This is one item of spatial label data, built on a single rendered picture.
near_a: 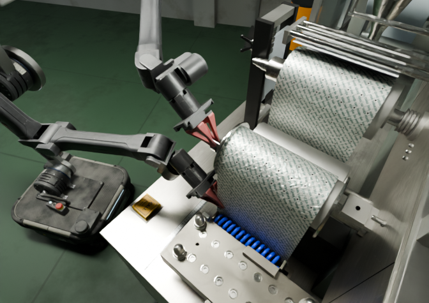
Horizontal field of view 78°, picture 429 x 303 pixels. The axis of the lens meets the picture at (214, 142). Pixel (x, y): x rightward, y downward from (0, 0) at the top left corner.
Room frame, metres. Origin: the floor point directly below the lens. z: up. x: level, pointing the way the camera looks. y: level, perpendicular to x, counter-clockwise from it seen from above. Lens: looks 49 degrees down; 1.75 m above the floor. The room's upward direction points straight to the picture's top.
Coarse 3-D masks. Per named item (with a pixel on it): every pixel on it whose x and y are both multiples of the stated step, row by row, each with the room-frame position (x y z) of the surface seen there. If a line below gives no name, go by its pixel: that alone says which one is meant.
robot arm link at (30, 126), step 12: (0, 96) 0.59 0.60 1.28; (0, 108) 0.56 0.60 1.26; (12, 108) 0.58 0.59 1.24; (12, 120) 0.56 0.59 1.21; (24, 120) 0.58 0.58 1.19; (24, 132) 0.56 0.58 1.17; (36, 132) 0.58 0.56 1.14; (48, 132) 0.57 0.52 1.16; (24, 144) 0.56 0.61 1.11; (36, 144) 0.54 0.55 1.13
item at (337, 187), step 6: (336, 186) 0.28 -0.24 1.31; (342, 186) 0.28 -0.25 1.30; (330, 192) 0.26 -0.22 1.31; (336, 192) 0.26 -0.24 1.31; (330, 198) 0.25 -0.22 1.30; (324, 204) 0.24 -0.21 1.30; (330, 204) 0.24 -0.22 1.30; (324, 210) 0.24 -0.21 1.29; (318, 216) 0.23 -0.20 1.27; (324, 216) 0.23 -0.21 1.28; (312, 222) 0.23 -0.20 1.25; (318, 222) 0.22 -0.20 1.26
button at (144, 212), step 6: (144, 198) 0.46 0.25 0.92; (150, 198) 0.46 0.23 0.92; (138, 204) 0.44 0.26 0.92; (144, 204) 0.44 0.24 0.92; (150, 204) 0.44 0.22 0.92; (156, 204) 0.44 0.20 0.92; (138, 210) 0.42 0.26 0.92; (144, 210) 0.42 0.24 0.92; (150, 210) 0.42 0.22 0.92; (156, 210) 0.43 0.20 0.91; (144, 216) 0.40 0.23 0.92; (150, 216) 0.41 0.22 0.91
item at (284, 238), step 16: (224, 192) 0.36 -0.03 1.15; (224, 208) 0.35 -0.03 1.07; (240, 208) 0.32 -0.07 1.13; (256, 208) 0.30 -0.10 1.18; (240, 224) 0.32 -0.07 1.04; (256, 224) 0.29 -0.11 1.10; (272, 224) 0.27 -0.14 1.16; (272, 240) 0.26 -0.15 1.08; (288, 240) 0.24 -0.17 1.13; (288, 256) 0.23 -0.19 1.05
